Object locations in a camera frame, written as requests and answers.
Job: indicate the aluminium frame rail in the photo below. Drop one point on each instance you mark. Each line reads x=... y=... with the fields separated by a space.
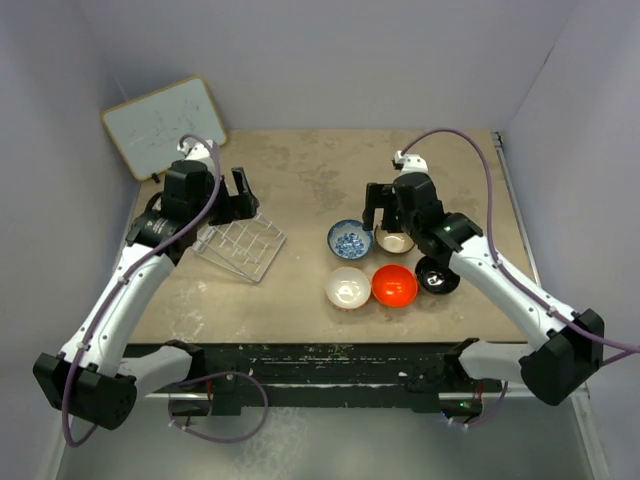
x=581 y=398

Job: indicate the beige brown ceramic bowl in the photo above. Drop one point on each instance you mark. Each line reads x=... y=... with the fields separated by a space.
x=393 y=243

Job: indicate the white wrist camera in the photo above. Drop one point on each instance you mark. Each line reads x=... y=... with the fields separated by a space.
x=406 y=163
x=200 y=151

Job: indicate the small whiteboard yellow frame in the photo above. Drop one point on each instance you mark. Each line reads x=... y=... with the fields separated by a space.
x=146 y=130

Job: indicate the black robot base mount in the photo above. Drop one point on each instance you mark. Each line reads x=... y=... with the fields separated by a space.
x=413 y=376

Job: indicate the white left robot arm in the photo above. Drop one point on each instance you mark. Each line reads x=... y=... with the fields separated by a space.
x=90 y=378

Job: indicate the white ceramic bowl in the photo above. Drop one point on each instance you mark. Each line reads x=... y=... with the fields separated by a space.
x=348 y=288

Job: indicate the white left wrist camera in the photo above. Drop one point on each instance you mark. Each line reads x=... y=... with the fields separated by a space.
x=200 y=151

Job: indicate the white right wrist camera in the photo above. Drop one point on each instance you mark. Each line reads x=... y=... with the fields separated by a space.
x=406 y=163

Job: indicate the black glossy bowl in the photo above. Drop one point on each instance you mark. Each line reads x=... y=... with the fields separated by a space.
x=435 y=279

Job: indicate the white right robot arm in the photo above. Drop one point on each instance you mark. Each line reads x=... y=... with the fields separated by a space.
x=563 y=347

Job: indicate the blue patterned ceramic bowl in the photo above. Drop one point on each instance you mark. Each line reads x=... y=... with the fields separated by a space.
x=349 y=241

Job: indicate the white wire dish rack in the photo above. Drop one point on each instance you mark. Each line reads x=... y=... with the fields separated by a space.
x=246 y=248

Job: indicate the orange plastic bowl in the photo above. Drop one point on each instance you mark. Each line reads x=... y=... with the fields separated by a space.
x=394 y=286

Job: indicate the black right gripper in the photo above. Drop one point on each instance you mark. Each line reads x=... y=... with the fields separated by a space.
x=380 y=196

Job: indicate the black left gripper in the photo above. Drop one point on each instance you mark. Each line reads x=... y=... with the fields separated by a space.
x=236 y=207

